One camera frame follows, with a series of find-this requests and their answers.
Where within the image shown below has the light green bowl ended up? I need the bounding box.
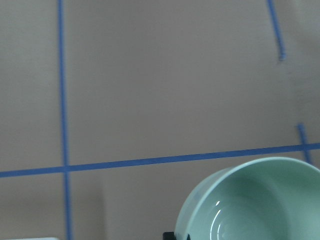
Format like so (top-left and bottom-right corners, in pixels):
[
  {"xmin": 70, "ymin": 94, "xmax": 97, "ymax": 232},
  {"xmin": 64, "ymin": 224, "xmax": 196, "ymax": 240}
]
[{"xmin": 174, "ymin": 157, "xmax": 320, "ymax": 240}]

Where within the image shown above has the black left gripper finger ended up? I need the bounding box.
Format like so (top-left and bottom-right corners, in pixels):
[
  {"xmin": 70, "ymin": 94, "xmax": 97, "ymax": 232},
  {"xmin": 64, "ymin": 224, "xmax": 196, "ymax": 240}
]
[{"xmin": 162, "ymin": 231, "xmax": 191, "ymax": 240}]

